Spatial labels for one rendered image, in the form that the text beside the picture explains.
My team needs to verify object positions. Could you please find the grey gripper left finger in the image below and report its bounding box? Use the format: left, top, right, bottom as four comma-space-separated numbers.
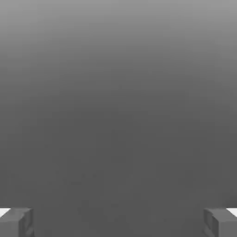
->
0, 207, 35, 237

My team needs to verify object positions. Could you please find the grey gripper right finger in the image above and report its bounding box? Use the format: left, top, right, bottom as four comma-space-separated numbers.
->
203, 207, 237, 237

